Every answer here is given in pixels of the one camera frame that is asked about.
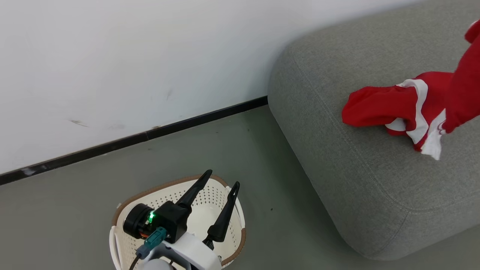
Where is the black cable with teal plug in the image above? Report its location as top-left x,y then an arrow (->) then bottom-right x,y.
129,227 -> 167,270

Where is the cream perforated laundry basket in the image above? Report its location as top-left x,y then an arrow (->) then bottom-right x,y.
109,174 -> 247,270

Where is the grey fabric sofa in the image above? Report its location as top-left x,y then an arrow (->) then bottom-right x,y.
268,0 -> 480,261

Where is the red and white garment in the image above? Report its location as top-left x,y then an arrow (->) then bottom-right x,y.
341,19 -> 480,161

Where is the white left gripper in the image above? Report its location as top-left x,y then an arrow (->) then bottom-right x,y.
123,169 -> 240,270

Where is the black baseboard strip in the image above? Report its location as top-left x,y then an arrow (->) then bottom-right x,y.
0,96 -> 269,186

